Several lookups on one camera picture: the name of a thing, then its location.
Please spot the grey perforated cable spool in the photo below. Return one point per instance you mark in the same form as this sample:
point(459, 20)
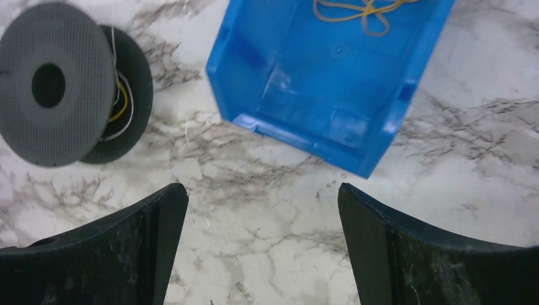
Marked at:
point(71, 89)

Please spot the blue plastic bin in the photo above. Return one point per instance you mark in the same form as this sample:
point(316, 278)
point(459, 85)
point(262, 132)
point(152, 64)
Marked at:
point(329, 88)

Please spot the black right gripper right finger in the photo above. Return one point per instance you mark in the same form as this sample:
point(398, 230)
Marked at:
point(399, 259)

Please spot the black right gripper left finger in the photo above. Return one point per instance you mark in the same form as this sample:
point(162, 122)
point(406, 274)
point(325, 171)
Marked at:
point(126, 257)

